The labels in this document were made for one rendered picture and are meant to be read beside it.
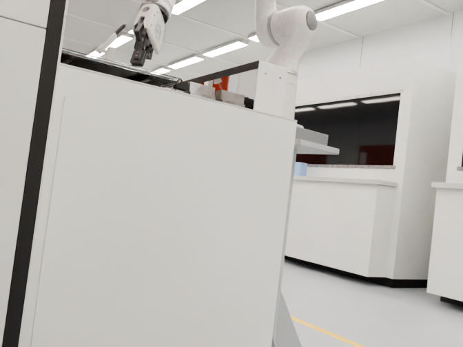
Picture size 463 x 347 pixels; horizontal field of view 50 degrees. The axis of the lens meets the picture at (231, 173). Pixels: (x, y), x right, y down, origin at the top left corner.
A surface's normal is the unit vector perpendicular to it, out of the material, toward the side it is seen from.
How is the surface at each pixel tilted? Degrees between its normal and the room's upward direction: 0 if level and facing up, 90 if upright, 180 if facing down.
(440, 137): 90
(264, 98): 90
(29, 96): 90
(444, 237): 90
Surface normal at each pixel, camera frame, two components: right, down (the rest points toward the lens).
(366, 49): -0.83, -0.12
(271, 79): 0.55, 0.03
